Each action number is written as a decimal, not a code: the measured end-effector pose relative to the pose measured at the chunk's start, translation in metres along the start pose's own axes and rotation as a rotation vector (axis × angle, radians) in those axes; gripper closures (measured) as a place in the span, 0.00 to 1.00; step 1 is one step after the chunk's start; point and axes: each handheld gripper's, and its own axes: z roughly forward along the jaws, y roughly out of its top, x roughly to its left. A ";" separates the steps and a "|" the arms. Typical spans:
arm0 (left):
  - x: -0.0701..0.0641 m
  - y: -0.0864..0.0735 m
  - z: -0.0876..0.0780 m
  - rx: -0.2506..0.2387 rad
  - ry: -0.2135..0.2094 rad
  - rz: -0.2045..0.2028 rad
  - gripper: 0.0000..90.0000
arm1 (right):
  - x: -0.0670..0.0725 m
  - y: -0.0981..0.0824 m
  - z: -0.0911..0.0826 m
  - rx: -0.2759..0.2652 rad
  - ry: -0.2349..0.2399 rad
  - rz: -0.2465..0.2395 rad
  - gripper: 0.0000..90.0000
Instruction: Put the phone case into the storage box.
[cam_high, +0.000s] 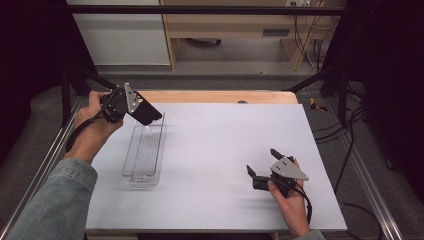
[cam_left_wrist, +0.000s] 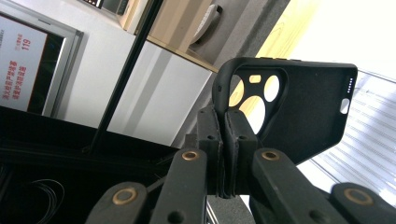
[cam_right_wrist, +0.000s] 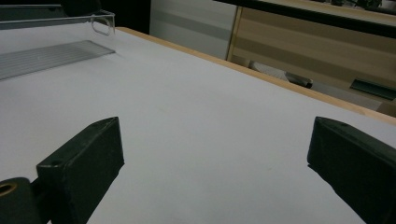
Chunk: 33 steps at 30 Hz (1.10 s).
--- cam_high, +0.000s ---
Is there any clear plastic tray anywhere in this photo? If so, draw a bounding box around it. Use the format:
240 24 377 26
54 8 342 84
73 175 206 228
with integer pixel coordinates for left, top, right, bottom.
121 112 168 187

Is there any black horizontal frame bar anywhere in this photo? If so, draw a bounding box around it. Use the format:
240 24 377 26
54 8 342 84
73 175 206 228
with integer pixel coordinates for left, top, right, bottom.
64 4 348 16

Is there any white power strip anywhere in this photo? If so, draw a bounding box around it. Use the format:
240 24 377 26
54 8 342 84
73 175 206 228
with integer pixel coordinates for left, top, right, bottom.
285 0 311 8

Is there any dark curtain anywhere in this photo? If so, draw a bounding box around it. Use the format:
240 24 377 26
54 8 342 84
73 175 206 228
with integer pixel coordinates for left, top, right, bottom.
323 0 424 194
0 0 98 164

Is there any person's right hand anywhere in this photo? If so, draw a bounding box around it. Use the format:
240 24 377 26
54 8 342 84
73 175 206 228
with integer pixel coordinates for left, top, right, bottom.
267 159 313 238

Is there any light wooden desk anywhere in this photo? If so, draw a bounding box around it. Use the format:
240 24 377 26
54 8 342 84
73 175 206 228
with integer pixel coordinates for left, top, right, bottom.
159 0 348 72

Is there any white cabinet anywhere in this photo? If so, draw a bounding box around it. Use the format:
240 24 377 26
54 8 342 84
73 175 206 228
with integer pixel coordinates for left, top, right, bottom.
66 0 171 67

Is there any white table cover sheet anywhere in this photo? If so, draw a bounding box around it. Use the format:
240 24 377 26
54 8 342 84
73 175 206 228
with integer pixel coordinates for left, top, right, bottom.
84 102 348 233

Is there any black floor cable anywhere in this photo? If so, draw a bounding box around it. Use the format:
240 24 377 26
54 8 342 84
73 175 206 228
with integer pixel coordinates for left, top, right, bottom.
313 84 368 194
343 201 384 240

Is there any black angled frame leg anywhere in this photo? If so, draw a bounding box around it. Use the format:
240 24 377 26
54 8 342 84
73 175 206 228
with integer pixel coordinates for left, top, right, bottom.
283 63 349 126
60 64 118 128

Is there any dark green drawer handle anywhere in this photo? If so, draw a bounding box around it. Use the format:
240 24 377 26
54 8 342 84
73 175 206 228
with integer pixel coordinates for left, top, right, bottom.
262 29 290 37

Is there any aluminium rail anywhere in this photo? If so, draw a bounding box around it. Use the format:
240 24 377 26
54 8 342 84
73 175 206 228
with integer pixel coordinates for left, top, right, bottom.
343 139 404 240
0 96 84 240

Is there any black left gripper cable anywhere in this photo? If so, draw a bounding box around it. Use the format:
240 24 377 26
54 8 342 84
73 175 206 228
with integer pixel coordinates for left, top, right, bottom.
65 99 113 153

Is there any yellow and black tool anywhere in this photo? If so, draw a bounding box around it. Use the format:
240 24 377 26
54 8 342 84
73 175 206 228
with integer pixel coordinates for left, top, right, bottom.
309 97 328 112

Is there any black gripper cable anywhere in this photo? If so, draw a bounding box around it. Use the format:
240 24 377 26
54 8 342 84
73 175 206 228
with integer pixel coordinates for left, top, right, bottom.
65 99 113 153
291 184 314 225

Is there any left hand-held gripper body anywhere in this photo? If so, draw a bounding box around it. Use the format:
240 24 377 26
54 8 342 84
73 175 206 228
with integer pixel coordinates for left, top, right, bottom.
99 82 145 125

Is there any person's left hand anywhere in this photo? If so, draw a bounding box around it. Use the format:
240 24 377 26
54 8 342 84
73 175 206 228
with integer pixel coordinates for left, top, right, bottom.
64 90 124 164

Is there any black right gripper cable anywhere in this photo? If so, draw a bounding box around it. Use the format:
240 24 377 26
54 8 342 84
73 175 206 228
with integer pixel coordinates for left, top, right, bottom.
291 184 314 225

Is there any bundle of desk cables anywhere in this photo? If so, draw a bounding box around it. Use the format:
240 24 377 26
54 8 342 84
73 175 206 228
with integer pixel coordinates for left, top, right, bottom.
293 14 338 71

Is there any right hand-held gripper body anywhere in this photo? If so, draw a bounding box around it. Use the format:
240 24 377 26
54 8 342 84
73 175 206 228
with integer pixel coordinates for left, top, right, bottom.
252 156 310 198

